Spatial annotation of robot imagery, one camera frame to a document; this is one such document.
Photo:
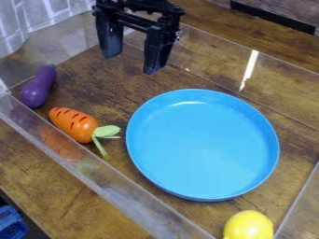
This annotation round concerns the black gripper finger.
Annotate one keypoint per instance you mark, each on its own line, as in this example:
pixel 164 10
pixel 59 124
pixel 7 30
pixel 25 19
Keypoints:
pixel 160 39
pixel 109 33

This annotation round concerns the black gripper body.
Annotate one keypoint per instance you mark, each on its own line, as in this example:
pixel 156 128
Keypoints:
pixel 119 11

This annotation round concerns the orange toy carrot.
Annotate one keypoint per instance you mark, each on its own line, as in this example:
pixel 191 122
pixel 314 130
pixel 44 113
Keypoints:
pixel 81 127

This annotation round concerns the purple toy eggplant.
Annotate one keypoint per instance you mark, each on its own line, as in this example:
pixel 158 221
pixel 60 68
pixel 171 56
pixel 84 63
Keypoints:
pixel 35 91

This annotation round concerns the blue round plate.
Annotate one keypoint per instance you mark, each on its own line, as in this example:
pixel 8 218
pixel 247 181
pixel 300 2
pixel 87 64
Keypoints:
pixel 202 144

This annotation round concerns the yellow toy lemon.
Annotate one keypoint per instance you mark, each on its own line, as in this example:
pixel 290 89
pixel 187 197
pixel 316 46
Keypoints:
pixel 248 224

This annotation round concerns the blue object at corner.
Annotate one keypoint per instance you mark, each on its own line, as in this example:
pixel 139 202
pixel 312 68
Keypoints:
pixel 13 228

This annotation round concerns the clear acrylic tray wall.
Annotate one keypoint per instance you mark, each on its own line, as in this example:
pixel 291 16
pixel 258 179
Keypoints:
pixel 100 199

